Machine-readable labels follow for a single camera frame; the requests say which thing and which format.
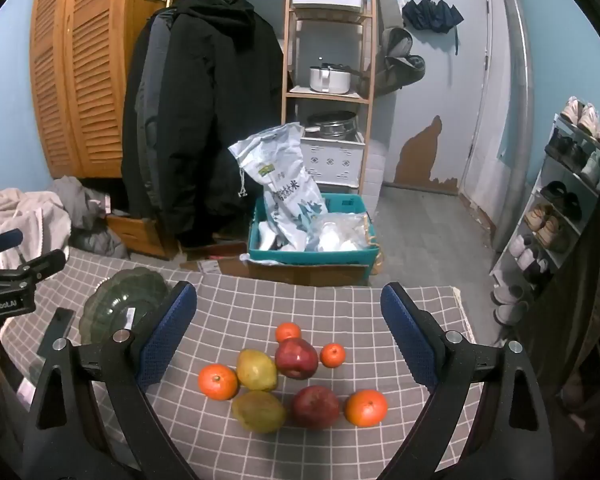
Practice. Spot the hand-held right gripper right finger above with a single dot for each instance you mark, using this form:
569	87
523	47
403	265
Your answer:
410	340

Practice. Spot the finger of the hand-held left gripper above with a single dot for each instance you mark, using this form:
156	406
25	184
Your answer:
2	241
40	262

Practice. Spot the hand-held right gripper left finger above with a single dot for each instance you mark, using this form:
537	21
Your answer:
165	340

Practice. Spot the green glass plate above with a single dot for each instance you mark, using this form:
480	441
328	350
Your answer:
115	300

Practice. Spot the medium orange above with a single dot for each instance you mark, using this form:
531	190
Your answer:
218	381

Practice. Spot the small orange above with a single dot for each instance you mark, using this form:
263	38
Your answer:
287	332
333	355

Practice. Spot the large orange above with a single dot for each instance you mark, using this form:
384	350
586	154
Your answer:
365	407

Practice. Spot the yellow-green pear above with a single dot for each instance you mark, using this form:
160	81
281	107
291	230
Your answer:
256	370
258	411

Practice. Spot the red apple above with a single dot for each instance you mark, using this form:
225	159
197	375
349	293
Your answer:
316	406
296	357

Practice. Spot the pale fleece blanket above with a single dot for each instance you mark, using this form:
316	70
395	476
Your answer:
20	210

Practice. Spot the grey clothes pile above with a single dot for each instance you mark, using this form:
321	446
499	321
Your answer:
75	200

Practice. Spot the flat cardboard box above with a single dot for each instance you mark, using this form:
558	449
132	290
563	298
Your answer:
200	266

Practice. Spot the wooden drawer box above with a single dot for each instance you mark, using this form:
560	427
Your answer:
135	235

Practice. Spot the grey checked tablecloth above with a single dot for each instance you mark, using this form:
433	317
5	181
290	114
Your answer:
280	300

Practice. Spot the clear plastic bag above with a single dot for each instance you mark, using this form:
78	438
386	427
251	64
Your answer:
340	232

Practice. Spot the teal plastic crate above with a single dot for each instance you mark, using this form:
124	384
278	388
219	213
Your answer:
310	257

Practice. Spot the wooden louvered wardrobe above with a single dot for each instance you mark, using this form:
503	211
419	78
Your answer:
80	85

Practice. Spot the group of shoes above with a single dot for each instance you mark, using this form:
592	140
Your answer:
545	225

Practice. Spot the dark cloth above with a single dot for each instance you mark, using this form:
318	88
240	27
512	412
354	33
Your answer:
590	285

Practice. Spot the white patterned storage box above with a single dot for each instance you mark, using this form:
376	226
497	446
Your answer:
330	162

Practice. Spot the white printed rice bag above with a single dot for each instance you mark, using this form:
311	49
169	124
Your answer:
285	180

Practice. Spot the dark grey jacket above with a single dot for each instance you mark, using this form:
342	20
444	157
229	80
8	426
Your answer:
151	85

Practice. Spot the black coat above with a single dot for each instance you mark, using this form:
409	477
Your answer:
205	110

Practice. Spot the metal steamer pot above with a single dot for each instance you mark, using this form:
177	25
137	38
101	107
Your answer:
332	127

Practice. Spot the silver pipe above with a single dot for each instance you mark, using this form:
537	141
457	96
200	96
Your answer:
517	110

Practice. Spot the shoe rack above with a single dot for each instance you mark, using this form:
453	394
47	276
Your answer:
553	130

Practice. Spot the light blue door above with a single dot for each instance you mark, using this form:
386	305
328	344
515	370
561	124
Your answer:
475	85

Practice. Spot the white pot with lid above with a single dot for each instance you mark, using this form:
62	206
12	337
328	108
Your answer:
330	80

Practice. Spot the olive hanging bag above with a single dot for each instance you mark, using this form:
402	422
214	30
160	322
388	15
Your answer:
402	67

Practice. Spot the wooden shelf rack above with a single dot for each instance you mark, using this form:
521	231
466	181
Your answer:
286	60

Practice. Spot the dark blue umbrella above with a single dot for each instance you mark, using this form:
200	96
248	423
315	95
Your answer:
430	12

